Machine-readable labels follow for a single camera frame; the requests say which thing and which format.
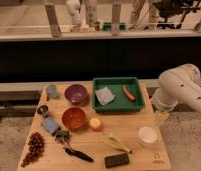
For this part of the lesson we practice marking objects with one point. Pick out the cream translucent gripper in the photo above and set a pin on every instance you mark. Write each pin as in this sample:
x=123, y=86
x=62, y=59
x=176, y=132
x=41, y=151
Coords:
x=161, y=117

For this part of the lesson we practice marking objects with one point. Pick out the black rectangular eraser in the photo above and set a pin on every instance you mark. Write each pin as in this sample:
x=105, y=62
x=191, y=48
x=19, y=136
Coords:
x=116, y=160

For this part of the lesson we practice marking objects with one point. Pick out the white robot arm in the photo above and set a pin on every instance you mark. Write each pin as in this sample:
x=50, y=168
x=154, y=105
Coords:
x=176, y=84

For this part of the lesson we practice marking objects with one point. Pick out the green plastic tray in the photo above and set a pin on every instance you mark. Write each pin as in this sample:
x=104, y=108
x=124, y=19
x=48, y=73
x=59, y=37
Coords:
x=121, y=103

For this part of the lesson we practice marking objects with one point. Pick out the red sausage toy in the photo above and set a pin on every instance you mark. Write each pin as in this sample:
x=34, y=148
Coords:
x=128, y=94

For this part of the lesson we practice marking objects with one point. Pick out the orange round fruit toy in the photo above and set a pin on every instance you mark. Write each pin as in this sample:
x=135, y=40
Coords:
x=95, y=124

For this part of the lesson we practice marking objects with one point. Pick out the orange bowl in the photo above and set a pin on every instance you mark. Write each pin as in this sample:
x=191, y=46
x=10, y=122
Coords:
x=73, y=118

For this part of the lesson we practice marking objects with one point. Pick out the purple bowl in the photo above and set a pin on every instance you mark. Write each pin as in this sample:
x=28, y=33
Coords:
x=76, y=93

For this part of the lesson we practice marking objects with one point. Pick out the grey crumpled small object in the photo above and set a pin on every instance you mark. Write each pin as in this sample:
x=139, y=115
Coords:
x=62, y=136

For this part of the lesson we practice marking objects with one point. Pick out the small green background box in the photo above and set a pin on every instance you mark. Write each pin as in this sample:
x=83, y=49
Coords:
x=108, y=26

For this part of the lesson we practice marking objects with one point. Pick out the black office chair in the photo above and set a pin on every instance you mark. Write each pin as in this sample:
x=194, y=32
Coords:
x=170, y=8

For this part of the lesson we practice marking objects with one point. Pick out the light blue cup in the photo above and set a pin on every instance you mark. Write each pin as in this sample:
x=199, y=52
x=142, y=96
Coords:
x=51, y=91

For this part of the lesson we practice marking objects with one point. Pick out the blue rectangular sponge block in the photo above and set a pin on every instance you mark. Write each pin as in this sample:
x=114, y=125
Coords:
x=50, y=125

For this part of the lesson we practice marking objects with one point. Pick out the small dark metal cup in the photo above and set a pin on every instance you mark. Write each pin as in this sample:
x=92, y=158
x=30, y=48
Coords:
x=43, y=110

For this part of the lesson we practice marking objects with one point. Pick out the dark grape bunch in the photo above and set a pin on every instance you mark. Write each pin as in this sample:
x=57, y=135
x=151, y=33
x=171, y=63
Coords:
x=36, y=148

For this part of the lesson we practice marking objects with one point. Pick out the black handled spatula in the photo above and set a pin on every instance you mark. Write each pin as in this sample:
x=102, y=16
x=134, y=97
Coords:
x=78, y=154

